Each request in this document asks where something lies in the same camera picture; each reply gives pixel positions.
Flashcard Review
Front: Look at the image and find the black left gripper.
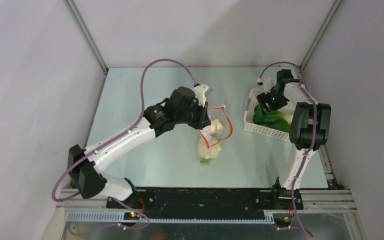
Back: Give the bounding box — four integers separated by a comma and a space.
175, 98, 211, 130

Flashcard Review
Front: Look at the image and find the green bok choy toy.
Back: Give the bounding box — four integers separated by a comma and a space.
252, 105, 293, 133

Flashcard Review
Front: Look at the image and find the clear zip bag orange zipper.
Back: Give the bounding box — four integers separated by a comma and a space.
197, 104, 234, 164

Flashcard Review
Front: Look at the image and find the white cauliflower toy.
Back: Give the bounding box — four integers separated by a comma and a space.
197, 138, 222, 160

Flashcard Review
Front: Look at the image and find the white oyster mushroom toy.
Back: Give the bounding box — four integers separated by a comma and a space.
208, 119, 225, 136

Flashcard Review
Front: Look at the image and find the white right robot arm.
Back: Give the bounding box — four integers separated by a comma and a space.
253, 69, 332, 209

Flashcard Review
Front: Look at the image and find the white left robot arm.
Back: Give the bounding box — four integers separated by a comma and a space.
68, 84, 212, 208

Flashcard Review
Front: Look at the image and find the white perforated plastic basket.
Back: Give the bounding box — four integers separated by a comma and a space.
243, 88, 295, 142

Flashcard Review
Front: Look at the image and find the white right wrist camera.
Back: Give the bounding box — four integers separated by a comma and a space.
257, 77, 276, 94

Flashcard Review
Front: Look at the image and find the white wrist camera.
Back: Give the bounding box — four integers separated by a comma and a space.
257, 77, 276, 94
192, 84, 212, 106

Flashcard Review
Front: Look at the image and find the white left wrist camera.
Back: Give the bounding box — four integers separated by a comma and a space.
192, 84, 212, 106

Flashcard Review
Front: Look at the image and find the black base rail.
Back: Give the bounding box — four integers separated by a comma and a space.
106, 187, 304, 220

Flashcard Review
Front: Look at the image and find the aluminium frame profile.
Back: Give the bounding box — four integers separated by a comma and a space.
300, 146, 358, 213

